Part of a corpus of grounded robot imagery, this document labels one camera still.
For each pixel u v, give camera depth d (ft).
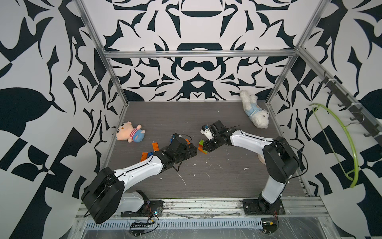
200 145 2.97
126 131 3.08
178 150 2.11
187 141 2.26
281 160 1.57
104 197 1.34
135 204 1.95
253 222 2.34
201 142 2.91
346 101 1.96
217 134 2.40
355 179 1.88
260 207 2.21
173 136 2.60
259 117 3.25
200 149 3.04
